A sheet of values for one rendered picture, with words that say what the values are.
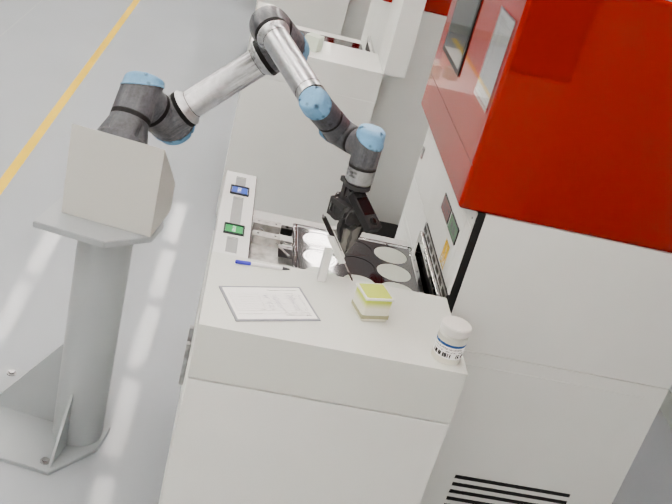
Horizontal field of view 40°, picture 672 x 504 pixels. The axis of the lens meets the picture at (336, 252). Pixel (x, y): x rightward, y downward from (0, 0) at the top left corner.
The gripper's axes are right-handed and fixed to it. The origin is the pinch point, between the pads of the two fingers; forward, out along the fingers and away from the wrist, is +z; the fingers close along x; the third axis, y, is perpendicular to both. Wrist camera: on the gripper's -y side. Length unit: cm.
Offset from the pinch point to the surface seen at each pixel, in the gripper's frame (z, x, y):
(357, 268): 7.4, -8.5, 1.6
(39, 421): 96, 49, 66
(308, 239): 7.4, -4.2, 19.6
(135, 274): 97, -27, 146
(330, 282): 0.9, 13.5, -11.4
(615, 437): 34, -64, -63
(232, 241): 1.7, 26.7, 14.7
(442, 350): -2.5, 9.9, -48.6
